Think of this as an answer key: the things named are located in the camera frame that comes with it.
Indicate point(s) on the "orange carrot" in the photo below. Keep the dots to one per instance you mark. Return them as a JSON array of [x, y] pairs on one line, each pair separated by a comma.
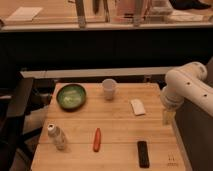
[[97, 140]]

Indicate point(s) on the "black chair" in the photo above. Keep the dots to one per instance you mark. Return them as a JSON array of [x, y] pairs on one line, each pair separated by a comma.
[[12, 126]]

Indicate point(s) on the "white sponge block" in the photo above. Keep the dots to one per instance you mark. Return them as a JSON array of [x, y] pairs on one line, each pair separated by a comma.
[[138, 107]]

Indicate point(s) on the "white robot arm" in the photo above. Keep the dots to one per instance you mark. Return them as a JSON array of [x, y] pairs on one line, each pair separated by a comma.
[[186, 82]]

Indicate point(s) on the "green bowl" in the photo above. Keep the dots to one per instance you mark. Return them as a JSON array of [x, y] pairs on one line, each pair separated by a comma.
[[71, 96]]

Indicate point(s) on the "white plastic cup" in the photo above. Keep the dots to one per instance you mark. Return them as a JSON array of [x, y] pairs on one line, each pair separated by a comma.
[[109, 87]]

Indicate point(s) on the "white paper sheet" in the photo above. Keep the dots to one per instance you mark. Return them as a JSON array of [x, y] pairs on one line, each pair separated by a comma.
[[24, 14]]

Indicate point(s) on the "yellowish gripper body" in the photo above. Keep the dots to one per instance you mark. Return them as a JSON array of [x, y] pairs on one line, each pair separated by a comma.
[[168, 116]]

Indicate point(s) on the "clear plastic bottle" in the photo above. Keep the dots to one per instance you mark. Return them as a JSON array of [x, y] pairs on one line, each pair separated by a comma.
[[57, 136]]

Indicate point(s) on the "black remote control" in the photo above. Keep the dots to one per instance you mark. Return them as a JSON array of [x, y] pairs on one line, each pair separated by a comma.
[[143, 154]]

